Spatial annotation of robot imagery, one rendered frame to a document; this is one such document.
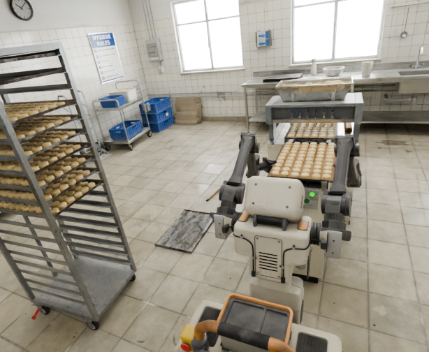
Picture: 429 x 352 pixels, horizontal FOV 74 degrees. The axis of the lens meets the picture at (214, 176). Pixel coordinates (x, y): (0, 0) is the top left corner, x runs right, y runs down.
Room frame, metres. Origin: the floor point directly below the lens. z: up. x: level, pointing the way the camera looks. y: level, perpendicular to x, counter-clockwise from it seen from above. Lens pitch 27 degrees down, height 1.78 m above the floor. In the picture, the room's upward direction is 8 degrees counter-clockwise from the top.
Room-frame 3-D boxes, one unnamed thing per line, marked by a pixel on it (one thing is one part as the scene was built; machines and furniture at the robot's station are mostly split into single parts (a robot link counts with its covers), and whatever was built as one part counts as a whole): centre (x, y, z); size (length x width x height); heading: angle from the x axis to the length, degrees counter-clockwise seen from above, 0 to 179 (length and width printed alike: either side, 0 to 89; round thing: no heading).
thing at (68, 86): (1.87, 1.04, 1.59); 0.64 x 0.03 x 0.03; 66
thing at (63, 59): (1.77, 0.75, 0.97); 0.03 x 0.03 x 1.70; 66
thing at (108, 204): (1.87, 1.04, 0.78); 0.64 x 0.03 x 0.03; 66
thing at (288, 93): (2.32, -0.88, 1.25); 0.56 x 0.29 x 0.14; 65
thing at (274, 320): (0.62, -0.07, 0.87); 0.23 x 0.15 x 0.11; 64
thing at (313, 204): (1.53, -0.51, 0.77); 0.24 x 0.04 x 0.14; 65
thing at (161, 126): (6.23, 1.05, 0.10); 0.60 x 0.40 x 0.20; 150
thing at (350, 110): (2.32, -0.88, 1.01); 0.72 x 0.33 x 0.34; 65
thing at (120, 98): (5.23, 1.61, 0.87); 0.40 x 0.30 x 0.16; 66
